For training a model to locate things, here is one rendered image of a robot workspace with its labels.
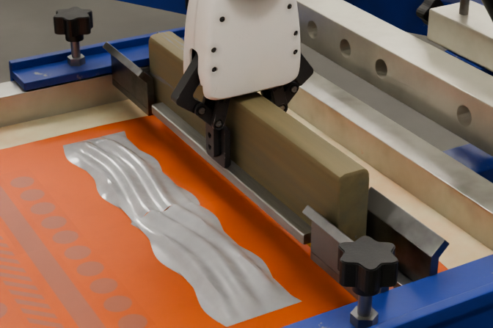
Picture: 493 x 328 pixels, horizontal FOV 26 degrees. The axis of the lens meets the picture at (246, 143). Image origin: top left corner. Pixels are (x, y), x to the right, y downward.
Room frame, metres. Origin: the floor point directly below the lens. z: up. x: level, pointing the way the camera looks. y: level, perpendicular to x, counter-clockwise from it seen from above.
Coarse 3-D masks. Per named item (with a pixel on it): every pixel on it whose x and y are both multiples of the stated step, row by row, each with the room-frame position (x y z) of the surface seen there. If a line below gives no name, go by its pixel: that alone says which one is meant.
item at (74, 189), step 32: (96, 128) 1.03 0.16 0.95; (128, 128) 1.03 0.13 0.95; (160, 128) 1.03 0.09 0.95; (0, 160) 0.96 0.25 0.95; (32, 160) 0.96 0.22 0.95; (64, 160) 0.96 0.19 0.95; (160, 160) 0.96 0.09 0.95; (192, 160) 0.96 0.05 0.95; (64, 192) 0.89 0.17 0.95; (96, 192) 0.89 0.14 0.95; (192, 192) 0.89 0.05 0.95; (224, 192) 0.89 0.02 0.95; (96, 224) 0.84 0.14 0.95; (128, 224) 0.84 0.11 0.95
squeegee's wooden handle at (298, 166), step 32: (160, 64) 1.02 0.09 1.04; (160, 96) 1.02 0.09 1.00; (256, 96) 0.88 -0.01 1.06; (256, 128) 0.84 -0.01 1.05; (288, 128) 0.82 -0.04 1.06; (256, 160) 0.84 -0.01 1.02; (288, 160) 0.80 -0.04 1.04; (320, 160) 0.76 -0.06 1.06; (352, 160) 0.76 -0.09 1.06; (288, 192) 0.80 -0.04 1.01; (320, 192) 0.75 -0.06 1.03; (352, 192) 0.74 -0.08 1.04; (352, 224) 0.74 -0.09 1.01
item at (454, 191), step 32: (0, 96) 1.04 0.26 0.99; (32, 96) 1.06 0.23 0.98; (64, 96) 1.07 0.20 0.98; (96, 96) 1.09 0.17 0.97; (320, 96) 1.04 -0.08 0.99; (352, 96) 1.04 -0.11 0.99; (320, 128) 1.03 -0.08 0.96; (352, 128) 0.98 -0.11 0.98; (384, 128) 0.96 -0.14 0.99; (384, 160) 0.93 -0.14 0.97; (416, 160) 0.89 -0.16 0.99; (448, 160) 0.89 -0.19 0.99; (416, 192) 0.88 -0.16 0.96; (448, 192) 0.85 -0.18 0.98; (480, 192) 0.83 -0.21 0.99; (480, 224) 0.81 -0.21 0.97
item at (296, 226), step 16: (160, 112) 0.99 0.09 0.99; (176, 128) 0.96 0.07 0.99; (192, 128) 0.95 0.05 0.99; (192, 144) 0.93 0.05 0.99; (208, 160) 0.90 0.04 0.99; (224, 176) 0.87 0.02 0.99; (240, 176) 0.85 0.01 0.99; (256, 192) 0.82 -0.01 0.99; (272, 208) 0.80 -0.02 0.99; (288, 208) 0.79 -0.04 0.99; (288, 224) 0.77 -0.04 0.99; (304, 224) 0.77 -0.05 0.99; (304, 240) 0.75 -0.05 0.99
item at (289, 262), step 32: (224, 224) 0.84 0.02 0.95; (256, 224) 0.84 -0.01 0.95; (128, 256) 0.78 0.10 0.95; (288, 256) 0.78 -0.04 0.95; (128, 288) 0.73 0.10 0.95; (160, 288) 0.73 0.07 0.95; (192, 288) 0.73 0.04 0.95; (288, 288) 0.73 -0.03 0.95; (320, 288) 0.73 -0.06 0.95; (160, 320) 0.69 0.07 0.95; (192, 320) 0.69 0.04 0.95; (256, 320) 0.69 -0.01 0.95; (288, 320) 0.69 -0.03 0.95
